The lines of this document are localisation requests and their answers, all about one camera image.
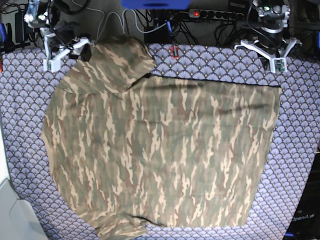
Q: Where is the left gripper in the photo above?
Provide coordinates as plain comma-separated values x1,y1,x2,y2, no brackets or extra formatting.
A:
234,29,303,73

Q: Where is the black power adapter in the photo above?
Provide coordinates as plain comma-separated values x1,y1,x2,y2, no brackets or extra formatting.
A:
14,10,30,44

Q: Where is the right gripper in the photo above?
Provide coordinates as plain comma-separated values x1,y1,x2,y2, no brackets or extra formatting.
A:
40,22,92,73

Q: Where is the grey cable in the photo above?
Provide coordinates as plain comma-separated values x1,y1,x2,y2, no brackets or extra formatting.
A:
95,9,131,43

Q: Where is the blue table clamp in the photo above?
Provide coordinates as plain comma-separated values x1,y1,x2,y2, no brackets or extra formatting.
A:
0,22,7,46

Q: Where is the black power strip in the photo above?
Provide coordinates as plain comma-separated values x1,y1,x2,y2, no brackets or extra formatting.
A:
188,9,245,21

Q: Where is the blue camera mount bar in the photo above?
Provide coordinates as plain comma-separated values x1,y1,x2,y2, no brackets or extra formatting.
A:
121,0,191,10

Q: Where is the black box labelled OpenArm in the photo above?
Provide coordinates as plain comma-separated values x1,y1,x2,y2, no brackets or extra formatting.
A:
283,153,320,240

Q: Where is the black electronics box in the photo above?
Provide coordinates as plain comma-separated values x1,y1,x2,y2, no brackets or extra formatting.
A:
143,26,171,44

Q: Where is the tangle of black cables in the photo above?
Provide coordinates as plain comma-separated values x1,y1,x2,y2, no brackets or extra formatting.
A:
172,17,251,48

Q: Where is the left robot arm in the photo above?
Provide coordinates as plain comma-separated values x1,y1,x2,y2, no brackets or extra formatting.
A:
234,0,302,74

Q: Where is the white plastic bin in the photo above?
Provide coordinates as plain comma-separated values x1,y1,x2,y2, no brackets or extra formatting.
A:
0,134,47,240

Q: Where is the purple fan-pattern tablecloth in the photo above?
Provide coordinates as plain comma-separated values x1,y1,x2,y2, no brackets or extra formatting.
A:
0,44,320,240

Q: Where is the red and black clamp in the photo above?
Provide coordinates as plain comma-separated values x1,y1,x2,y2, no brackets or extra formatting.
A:
170,44,180,60

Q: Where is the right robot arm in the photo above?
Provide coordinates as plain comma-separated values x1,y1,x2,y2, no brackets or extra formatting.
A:
24,0,92,73

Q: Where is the camouflage T-shirt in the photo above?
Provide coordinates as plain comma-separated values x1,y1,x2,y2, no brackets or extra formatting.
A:
42,35,282,240

